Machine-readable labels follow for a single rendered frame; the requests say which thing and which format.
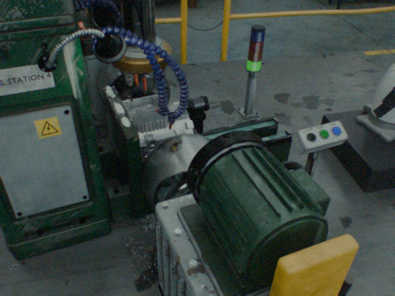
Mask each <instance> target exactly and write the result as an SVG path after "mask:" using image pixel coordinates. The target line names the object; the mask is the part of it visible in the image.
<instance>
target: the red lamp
mask: <svg viewBox="0 0 395 296"><path fill-rule="evenodd" d="M263 46H264V41H263V42H259V43H257V42H253V41H251V40H250V43H249V50H250V51H252V52H262V51H263Z"/></svg>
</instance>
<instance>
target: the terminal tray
mask: <svg viewBox="0 0 395 296"><path fill-rule="evenodd" d="M122 103H123V104H124V105H125V107H126V110H127V112H128V113H129V116H130V118H131V120H132V122H133V124H134V126H135V128H136V130H137V132H139V133H142V134H144V132H146V133H148V131H149V132H151V131H155V130H157V131H158V130H159V129H161V130H163V128H165V129H167V127H168V116H166V117H164V116H162V115H159V114H158V113H157V112H155V111H154V110H153V109H154V108H155V109H159V108H160V107H159V97H158V95H157V94H156V95H152V96H146V97H140V98H136V99H133V101H131V99H130V100H126V101H122ZM146 105H147V106H146ZM154 105H155V106H154ZM135 107H136V108H135ZM131 110H132V111H131Z"/></svg>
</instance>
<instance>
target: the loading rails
mask: <svg viewBox="0 0 395 296"><path fill-rule="evenodd" d="M278 123H279V121H278V120H277V119H276V118H275V117H269V118H264V119H261V120H256V121H251V122H247V123H242V124H238V125H233V126H229V127H225V128H220V129H215V130H212V131H206V132H203V133H198V134H199V135H203V136H205V137H207V138H209V139H210V140H212V139H214V138H216V137H217V136H219V135H222V134H224V133H228V132H230V131H242V130H244V131H250V132H252V133H255V134H256V135H258V136H259V137H260V138H261V139H262V140H263V141H264V142H265V143H266V145H268V146H269V148H270V150H271V151H272V153H273V155H274V156H275V157H276V158H277V160H279V161H280V162H281V163H282V164H283V165H284V164H286V163H285V162H286V161H288V158H289V152H290V149H291V143H292V140H293V139H292V136H293V135H292V133H291V132H290V131H289V130H288V129H286V131H285V133H280V134H277V128H278V125H279V124H278Z"/></svg>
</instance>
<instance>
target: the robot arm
mask: <svg viewBox="0 0 395 296"><path fill-rule="evenodd" d="M364 110H365V111H366V112H367V113H368V114H367V115H361V116H358V117H357V118H356V121H357V122H359V123H361V124H363V125H365V126H366V127H367V128H369V129H370V130H372V131H373V132H374V133H376V134H377V135H379V136H380V137H381V138H382V140H384V141H386V142H391V141H392V140H394V139H395V63H393V64H392V65H391V66H390V67H389V68H388V69H387V71H385V73H384V75H383V77H381V79H380V81H379V83H378V86H377V88H376V91H375V95H374V97H373V102H372V105H371V104H365V105H364Z"/></svg>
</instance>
